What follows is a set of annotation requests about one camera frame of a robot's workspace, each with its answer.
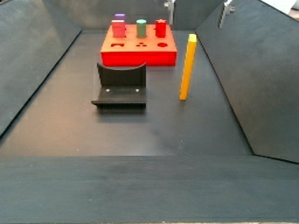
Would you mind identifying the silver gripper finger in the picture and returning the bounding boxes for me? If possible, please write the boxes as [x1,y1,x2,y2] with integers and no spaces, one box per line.
[219,0,235,28]
[163,0,175,25]

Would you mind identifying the yellow square-circle peg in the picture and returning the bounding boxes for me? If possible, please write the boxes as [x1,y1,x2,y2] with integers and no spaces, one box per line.
[179,34,198,101]

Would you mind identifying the red peg board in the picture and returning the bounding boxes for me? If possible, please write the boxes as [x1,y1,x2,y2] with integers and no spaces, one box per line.
[101,24,178,67]

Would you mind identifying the red star peg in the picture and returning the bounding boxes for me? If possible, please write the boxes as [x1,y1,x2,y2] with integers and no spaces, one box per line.
[155,19,167,38]

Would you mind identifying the green cylinder peg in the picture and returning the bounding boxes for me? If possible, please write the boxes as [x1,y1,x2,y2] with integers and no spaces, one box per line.
[137,19,146,39]

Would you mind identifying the purple rectangular peg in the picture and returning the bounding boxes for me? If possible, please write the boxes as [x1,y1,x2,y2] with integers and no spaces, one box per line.
[115,13,127,20]

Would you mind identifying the pink-red rectangular peg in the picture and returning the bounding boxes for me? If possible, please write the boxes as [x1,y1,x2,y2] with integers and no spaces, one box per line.
[111,20,127,38]

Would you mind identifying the black curved holder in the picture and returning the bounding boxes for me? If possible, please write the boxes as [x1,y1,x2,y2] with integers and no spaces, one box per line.
[91,64,146,107]

